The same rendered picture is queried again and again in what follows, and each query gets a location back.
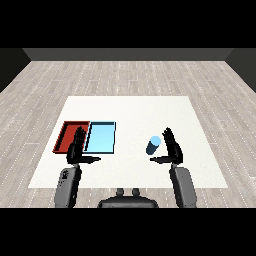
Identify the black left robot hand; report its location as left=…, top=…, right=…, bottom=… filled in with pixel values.
left=66, top=126, right=102, bottom=165

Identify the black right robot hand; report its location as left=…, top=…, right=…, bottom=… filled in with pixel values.
left=149, top=126, right=185, bottom=165

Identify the red shallow open box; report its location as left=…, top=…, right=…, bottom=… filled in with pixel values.
left=52, top=120, right=91, bottom=155

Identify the small blue can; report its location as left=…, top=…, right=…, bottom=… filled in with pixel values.
left=145, top=135, right=162, bottom=156

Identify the light blue shallow open box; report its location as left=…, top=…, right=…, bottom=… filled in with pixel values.
left=82, top=121, right=117, bottom=155

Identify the dark grey robot body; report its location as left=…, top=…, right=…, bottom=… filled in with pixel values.
left=97, top=188, right=160, bottom=209

